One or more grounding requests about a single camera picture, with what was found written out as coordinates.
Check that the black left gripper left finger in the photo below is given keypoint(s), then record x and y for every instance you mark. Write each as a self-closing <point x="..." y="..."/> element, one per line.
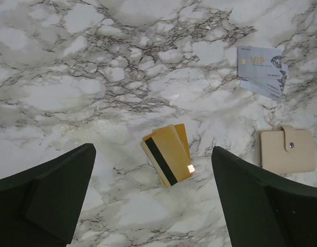
<point x="41" y="205"/>

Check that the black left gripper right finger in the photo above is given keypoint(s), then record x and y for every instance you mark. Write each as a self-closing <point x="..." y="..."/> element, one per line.
<point x="262" y="208"/>

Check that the beige leather card holder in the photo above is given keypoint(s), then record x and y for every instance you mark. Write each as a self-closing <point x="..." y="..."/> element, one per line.
<point x="286" y="150"/>

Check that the gold card with magnetic stripe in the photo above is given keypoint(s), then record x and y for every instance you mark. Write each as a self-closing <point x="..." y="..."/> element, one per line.
<point x="166" y="152"/>

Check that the gold card middle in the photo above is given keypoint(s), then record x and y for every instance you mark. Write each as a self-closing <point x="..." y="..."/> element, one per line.
<point x="159" y="177"/>

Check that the gold card bottom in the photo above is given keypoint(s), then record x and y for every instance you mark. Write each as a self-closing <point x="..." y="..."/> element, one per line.
<point x="181" y="131"/>

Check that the silver vip card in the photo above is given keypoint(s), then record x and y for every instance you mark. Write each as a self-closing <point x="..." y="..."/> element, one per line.
<point x="273" y="86"/>
<point x="256" y="62"/>
<point x="284" y="71"/>
<point x="269" y="95"/>

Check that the silver VIP card bottom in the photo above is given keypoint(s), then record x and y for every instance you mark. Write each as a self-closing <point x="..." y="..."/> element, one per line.
<point x="269" y="95"/>

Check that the silver VIP card top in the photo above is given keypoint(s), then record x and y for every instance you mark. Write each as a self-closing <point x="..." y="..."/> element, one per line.
<point x="256" y="62"/>

